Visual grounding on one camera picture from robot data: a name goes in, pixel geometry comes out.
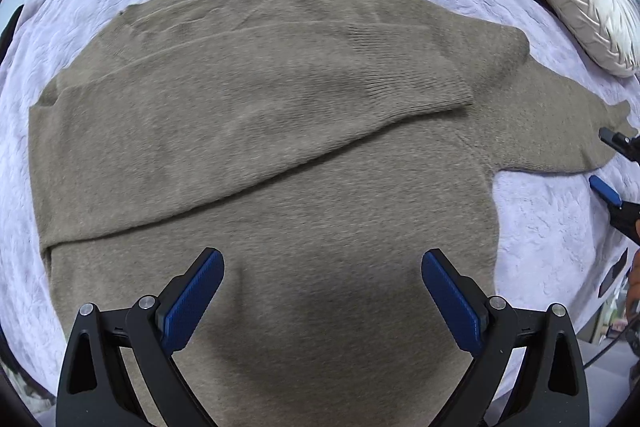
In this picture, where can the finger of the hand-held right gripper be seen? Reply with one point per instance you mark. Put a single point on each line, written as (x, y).
(617, 141)
(605, 192)

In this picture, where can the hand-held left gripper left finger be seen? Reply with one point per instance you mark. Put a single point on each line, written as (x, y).
(192, 302)

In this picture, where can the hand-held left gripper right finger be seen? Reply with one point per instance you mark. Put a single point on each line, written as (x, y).
(450, 302)

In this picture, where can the olive grey knit sweater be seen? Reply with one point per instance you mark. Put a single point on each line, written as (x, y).
(300, 132)

